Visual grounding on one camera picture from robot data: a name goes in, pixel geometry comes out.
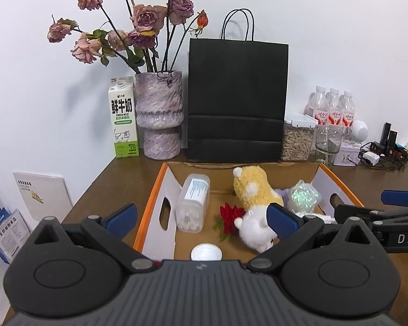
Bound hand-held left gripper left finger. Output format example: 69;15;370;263
34;203;157;274

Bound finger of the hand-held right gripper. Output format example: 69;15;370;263
381;190;408;208
334;204;408;231

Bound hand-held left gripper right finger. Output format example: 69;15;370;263
246;203;373;274

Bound iridescent bath pouf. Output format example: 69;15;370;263
287;180;322;213

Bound white and yellow plush toy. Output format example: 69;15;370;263
233;165;284;253

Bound red rose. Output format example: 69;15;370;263
212;203;247;242

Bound clear cotton swab jar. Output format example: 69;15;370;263
175;174;211;233

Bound red cardboard box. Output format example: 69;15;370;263
132;162;366;269

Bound white ridged jar lid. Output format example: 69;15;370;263
190;243;222;261

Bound clear seed container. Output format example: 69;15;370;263
279;113;318;162

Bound white charger block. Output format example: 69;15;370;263
358;149;379;165

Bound black upright device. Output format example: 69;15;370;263
381;122;400;152

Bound white tin box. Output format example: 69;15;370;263
334;140;361;167

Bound white round speaker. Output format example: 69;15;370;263
348;120;369;141

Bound white flat panel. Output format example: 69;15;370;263
14;171;73;221

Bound clear glass cup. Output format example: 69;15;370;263
314;124;344;165

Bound red label water bottle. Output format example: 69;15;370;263
304;86;329;124
326;87;341;124
339;91;356;126

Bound white and green milk carton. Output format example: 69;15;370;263
108;76;139;158

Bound purple ceramic vase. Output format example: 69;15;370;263
135;71;185;160

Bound blue and white boxes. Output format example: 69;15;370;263
0;207;31;265

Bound black paper bag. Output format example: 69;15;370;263
186;8;289;163

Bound dried pink rose bouquet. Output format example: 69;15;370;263
48;0;209;73

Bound black cables and chargers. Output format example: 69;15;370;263
358;141;408;170

